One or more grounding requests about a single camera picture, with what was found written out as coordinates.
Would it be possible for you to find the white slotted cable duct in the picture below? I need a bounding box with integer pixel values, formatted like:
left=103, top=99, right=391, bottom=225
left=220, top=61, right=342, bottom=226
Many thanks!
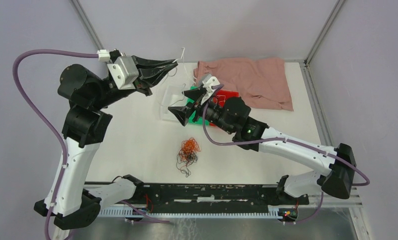
left=98, top=204, right=282, bottom=220

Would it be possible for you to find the red plastic bin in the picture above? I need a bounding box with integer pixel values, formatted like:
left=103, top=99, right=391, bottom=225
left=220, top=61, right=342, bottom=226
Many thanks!
left=208, top=90, right=239, bottom=124

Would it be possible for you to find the cable bundle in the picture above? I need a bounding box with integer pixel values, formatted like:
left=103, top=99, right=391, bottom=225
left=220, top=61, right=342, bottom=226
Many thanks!
left=175, top=137, right=202, bottom=178

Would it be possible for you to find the pink cloth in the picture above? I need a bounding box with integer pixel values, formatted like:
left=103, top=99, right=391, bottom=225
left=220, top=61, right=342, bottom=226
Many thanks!
left=193, top=57, right=294, bottom=112

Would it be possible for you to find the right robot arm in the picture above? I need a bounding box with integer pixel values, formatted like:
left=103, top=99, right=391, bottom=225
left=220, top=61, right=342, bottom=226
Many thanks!
left=167, top=87, right=356, bottom=204

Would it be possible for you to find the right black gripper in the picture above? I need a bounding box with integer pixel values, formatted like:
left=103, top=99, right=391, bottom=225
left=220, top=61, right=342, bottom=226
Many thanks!
left=168, top=86, right=234, bottom=134

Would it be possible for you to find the clear plastic bin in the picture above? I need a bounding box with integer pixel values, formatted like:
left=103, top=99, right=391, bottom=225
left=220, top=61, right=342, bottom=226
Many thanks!
left=159, top=84, right=188, bottom=122

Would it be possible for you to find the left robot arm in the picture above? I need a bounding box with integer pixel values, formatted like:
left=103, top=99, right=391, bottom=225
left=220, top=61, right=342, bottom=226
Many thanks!
left=34, top=55, right=178, bottom=230

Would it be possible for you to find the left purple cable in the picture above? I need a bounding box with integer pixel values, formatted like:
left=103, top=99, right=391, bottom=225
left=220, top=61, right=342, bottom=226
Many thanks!
left=12, top=48, right=175, bottom=240

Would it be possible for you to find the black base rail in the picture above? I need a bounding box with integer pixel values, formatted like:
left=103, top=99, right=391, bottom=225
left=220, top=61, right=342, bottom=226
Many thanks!
left=84, top=180, right=310, bottom=215

